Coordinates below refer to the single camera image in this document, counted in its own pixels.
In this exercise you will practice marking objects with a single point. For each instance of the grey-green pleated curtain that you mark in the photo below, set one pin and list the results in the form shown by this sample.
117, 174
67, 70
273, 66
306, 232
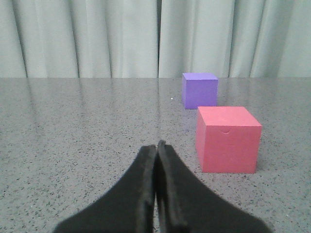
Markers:
154, 38

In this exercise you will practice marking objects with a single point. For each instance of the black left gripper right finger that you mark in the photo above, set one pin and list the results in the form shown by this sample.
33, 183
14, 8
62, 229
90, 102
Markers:
186, 205

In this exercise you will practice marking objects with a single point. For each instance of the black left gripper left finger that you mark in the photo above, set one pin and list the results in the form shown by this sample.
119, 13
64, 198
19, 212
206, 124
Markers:
128, 207

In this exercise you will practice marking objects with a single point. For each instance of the purple foam cube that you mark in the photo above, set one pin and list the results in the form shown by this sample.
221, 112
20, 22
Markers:
199, 89

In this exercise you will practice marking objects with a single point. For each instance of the red foam cube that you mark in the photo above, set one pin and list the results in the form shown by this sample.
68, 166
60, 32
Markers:
227, 139

